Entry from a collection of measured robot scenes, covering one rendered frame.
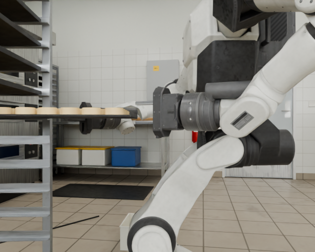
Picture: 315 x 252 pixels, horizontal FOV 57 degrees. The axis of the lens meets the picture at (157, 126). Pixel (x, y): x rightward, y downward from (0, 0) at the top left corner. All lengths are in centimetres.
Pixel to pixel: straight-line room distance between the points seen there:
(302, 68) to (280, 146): 43
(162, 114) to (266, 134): 36
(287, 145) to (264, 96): 40
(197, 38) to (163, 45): 410
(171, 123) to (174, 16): 443
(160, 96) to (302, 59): 31
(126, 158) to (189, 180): 341
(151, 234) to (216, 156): 28
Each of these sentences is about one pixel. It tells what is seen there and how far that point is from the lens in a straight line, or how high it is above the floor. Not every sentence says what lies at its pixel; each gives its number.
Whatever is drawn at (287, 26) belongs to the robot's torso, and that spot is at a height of 112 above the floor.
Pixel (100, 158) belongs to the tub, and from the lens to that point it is 437.
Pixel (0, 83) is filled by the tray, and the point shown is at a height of 95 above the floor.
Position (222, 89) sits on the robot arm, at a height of 91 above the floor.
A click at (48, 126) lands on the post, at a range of 118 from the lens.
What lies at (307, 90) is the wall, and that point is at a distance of 500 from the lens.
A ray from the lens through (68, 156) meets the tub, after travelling 456.
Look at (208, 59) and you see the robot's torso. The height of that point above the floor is 102.
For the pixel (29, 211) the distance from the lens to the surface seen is 125.
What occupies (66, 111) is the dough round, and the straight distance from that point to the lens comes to 76.
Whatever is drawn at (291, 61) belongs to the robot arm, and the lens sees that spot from 55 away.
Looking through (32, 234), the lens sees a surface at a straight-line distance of 127.
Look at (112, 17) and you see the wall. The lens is 527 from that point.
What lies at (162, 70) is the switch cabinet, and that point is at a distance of 464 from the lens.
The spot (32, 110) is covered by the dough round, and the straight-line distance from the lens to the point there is 80.
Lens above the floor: 84
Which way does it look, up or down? level
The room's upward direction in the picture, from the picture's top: straight up
